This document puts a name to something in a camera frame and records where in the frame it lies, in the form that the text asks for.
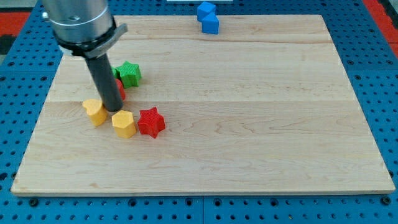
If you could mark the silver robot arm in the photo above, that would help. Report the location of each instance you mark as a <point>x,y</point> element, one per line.
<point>83,27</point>

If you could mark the wooden board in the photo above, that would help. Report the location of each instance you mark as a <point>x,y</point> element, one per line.
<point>265,107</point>

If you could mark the red star block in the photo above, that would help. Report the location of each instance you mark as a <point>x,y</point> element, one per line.
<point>151,122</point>

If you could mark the yellow hexagon block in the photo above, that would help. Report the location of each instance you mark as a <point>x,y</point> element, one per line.
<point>123,124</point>

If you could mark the green star block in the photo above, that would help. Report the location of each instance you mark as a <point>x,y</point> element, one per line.
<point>129,74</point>

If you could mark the red round block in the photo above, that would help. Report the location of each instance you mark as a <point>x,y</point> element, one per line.
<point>120,88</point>

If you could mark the blue cube block front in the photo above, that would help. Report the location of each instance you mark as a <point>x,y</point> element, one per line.
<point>210,24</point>

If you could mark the blue cube block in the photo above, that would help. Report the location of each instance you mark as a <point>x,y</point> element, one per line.
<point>210,24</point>
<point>204,9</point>

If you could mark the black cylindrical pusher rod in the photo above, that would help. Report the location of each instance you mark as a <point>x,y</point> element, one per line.
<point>105,83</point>

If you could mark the yellow heart block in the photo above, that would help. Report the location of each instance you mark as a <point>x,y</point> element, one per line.
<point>95,110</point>

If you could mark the blue cube block rear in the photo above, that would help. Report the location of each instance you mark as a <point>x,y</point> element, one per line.
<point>204,9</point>

